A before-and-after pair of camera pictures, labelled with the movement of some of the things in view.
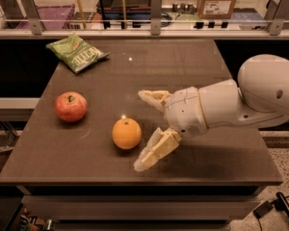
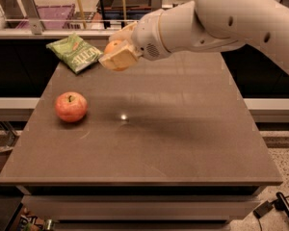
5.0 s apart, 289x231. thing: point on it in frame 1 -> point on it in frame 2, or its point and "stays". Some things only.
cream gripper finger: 156,98 -> 125,35
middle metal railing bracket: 156,2 stays
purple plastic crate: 51,12 stays
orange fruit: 126,133 -> 111,45
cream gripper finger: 160,143 -> 120,56
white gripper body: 184,112 -> 146,36
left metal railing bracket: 31,12 stays
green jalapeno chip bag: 77,53 stays
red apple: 70,107 stays
